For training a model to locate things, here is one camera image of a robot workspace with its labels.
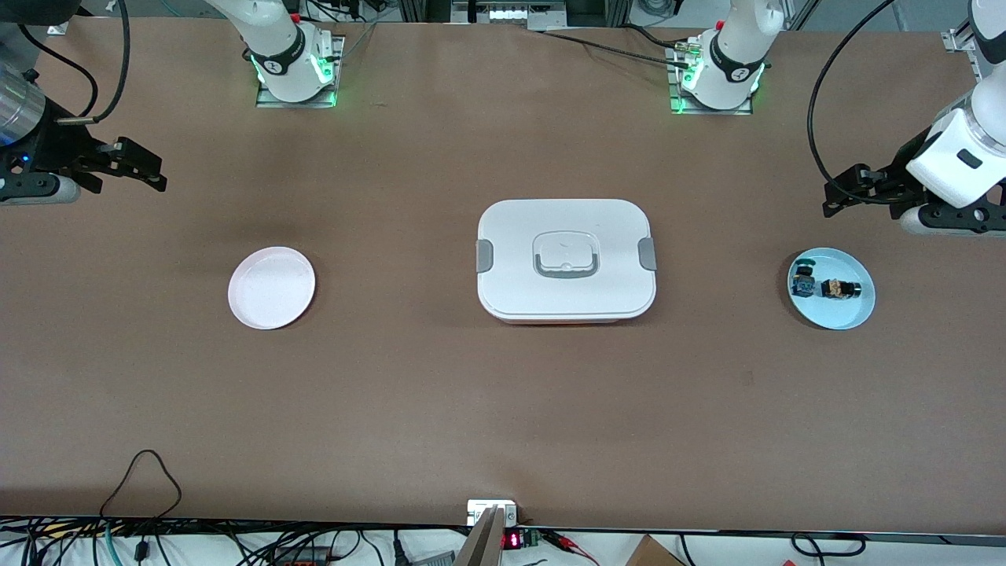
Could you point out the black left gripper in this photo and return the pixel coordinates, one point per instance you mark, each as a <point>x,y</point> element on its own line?
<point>898,174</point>

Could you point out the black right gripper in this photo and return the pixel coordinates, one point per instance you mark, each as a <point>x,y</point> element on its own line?
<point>59,151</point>

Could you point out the orange push button switch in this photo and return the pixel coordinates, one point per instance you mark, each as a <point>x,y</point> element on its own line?
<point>841,289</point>

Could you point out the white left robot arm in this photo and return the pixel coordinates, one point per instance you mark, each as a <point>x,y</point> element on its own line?
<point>735,47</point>

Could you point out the round light blue plate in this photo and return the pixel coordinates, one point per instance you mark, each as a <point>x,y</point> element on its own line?
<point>841,314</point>

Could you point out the round pink plate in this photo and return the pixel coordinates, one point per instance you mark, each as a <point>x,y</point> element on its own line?
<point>271,287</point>

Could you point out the grey lunch box clip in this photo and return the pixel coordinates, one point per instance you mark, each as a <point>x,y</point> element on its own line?
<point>485,256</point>
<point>647,254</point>

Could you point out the white lidded lunch box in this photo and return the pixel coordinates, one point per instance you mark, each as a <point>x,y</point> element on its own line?
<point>566,299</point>

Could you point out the silver device with white label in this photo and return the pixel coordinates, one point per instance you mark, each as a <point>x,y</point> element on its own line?
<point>511,14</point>

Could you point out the brown cardboard box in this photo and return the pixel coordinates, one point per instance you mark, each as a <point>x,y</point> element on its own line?
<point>652,554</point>

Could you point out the red clip test lead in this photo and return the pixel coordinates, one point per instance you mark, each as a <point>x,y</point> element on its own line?
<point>570,544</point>

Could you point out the red digit display board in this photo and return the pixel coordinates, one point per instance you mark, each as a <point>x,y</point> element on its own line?
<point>512,540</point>

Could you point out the blue push button switch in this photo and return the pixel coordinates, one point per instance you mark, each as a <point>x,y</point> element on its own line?
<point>803,279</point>

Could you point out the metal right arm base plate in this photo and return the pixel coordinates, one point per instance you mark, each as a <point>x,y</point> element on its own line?
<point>271,101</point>

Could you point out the aluminium frame rail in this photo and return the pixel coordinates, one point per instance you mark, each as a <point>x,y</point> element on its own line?
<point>959,41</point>

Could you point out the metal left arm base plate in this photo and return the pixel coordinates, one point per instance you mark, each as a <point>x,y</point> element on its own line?
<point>684,108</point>

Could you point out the white bracket with wooden bar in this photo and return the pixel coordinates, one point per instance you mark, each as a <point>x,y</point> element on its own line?
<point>483,542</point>

